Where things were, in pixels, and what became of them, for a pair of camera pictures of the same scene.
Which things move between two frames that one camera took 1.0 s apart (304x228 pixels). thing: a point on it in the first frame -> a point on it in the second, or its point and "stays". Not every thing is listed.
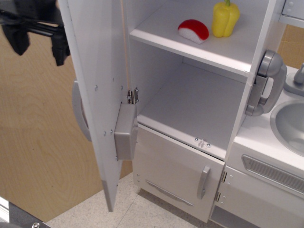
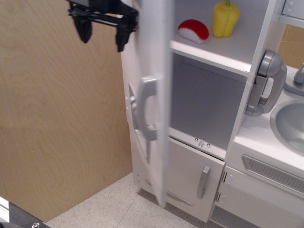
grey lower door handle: x=202 y=181 stays
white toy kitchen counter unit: x=262 y=183 stays
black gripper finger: x=60 y=47 -> x=122 y=35
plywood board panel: x=47 y=166 stays
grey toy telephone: x=270 y=84 stays
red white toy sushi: x=194 y=30 stays
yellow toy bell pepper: x=225 y=17 stays
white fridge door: x=95 y=30 -> x=148 y=67
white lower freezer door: x=176 y=173 stays
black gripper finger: x=18 y=36 -> x=85 y=28
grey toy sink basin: x=287 y=125 stays
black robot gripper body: x=28 y=13 -> x=116 y=12
